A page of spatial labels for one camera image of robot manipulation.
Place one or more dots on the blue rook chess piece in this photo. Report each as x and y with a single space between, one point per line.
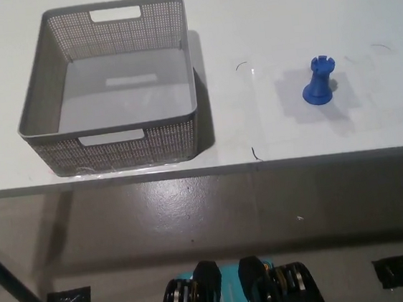
318 81

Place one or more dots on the grey perforated plastic basket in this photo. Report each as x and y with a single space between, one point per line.
115 156

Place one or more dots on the grey tape patch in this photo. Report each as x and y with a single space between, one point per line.
291 94

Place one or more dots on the black metal table leg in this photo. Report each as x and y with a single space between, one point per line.
13 279

